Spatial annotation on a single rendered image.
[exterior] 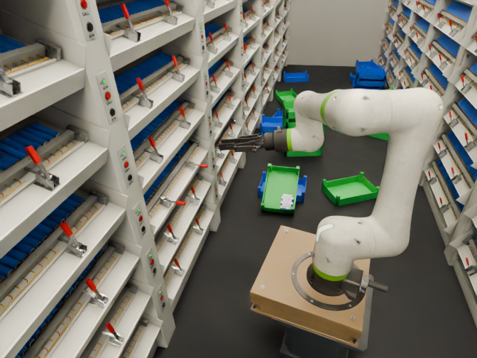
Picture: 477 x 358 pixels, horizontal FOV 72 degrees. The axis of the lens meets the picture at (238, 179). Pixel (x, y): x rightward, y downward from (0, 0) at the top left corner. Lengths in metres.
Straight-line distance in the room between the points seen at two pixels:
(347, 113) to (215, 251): 1.18
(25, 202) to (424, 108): 0.91
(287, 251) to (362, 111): 0.64
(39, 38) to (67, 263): 0.49
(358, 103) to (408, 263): 1.20
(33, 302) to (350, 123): 0.81
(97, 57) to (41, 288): 0.52
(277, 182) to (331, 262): 1.13
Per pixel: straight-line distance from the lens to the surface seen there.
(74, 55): 0.82
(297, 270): 1.23
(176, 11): 1.42
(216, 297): 1.63
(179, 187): 1.35
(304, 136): 1.29
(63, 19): 0.81
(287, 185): 2.12
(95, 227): 0.93
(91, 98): 0.84
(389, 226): 1.08
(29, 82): 0.74
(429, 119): 0.95
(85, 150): 0.86
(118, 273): 1.07
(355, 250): 1.06
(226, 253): 1.80
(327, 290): 1.17
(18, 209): 0.73
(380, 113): 0.89
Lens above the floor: 1.31
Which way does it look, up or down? 34 degrees down
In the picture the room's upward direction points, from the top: 2 degrees counter-clockwise
